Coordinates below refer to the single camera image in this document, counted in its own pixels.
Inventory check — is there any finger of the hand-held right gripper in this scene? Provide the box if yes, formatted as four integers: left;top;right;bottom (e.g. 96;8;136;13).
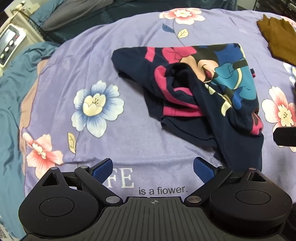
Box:
273;126;296;147

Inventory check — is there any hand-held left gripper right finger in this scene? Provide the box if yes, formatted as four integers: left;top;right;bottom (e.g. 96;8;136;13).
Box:
184;157;267;206

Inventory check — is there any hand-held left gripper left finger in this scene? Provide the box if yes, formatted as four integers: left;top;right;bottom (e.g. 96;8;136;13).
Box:
35;158;123;207

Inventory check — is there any navy cartoon print shirt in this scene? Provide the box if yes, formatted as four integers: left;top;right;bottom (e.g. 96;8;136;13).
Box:
111;43;264;172

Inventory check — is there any purple floral bedsheet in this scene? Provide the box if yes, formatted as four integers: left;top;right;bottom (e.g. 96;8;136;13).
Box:
20;8;296;209

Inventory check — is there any brown garment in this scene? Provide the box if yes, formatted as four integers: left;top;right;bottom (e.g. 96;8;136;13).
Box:
256;14;296;66

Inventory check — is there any teal blanket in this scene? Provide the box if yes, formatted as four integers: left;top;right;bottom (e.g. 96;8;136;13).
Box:
0;42;61;234

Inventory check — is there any dark grey blanket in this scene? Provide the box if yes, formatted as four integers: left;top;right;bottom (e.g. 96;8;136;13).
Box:
42;0;237;32

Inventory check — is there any white control device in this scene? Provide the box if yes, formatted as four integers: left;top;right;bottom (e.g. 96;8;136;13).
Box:
0;23;26;68

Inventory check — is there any black cable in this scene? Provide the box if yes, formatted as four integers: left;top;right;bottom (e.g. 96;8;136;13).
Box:
22;13;62;44

